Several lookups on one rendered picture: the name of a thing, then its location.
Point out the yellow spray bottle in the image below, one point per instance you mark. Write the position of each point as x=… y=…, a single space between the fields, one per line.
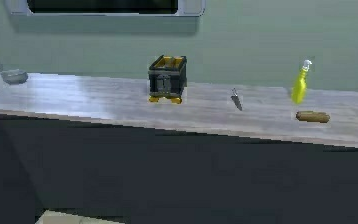
x=299 y=87

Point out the grey bowl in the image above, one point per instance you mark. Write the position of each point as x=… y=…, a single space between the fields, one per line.
x=14 y=76

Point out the dark grey kitchen counter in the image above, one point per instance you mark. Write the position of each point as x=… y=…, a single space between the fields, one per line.
x=173 y=140

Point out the black and yellow toaster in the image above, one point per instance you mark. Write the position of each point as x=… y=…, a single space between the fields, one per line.
x=167 y=80

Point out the grey knife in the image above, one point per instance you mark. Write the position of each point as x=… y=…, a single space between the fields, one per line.
x=236 y=101

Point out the white framed window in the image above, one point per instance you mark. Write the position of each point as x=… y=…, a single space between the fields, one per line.
x=103 y=6

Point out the brown bread loaf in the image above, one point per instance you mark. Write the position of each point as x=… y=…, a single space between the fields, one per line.
x=312 y=116

